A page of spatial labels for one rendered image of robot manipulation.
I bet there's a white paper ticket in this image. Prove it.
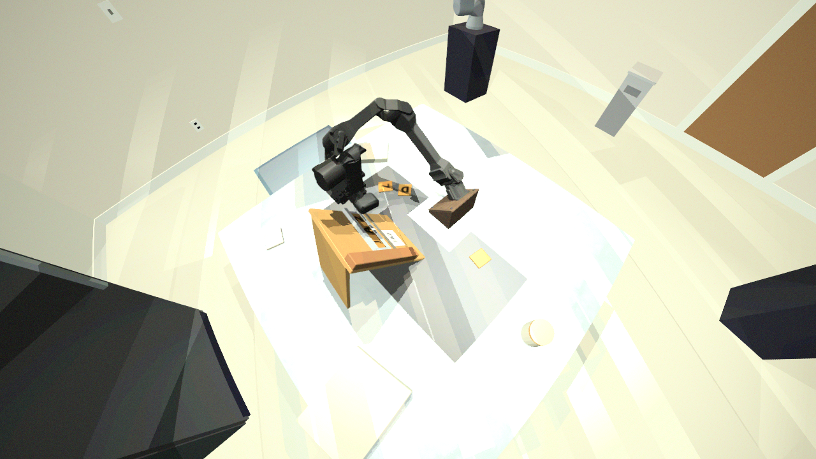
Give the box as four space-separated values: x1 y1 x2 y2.
381 230 405 246

